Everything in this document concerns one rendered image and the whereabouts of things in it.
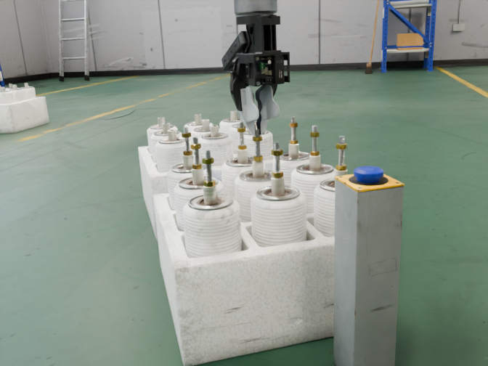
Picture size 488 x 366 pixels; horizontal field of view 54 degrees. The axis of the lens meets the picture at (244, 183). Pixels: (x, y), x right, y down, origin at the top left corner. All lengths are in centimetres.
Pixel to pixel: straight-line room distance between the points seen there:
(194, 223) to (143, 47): 725
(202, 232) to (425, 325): 44
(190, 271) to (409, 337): 40
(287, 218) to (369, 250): 17
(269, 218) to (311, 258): 10
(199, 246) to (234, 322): 14
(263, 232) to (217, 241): 9
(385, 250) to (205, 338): 32
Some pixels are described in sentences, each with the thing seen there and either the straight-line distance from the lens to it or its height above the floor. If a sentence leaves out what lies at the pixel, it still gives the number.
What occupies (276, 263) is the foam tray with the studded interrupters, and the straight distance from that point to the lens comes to 79.
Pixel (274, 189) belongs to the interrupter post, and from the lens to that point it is 82.
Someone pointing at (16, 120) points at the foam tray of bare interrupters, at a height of 8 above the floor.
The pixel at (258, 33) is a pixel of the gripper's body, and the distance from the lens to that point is 85.
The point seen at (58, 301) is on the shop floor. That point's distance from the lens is 111.
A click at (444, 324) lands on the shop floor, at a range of 98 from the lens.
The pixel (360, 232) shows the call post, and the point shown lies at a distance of 67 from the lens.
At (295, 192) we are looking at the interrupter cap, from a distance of 83.
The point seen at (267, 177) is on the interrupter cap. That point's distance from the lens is 92.
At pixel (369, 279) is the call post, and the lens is 71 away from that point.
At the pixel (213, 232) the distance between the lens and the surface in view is 77.
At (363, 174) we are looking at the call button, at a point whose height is 33.
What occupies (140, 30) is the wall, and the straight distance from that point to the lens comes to 798.
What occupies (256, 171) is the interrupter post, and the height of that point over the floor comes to 26.
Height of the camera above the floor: 51
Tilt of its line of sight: 17 degrees down
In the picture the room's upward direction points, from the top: 3 degrees counter-clockwise
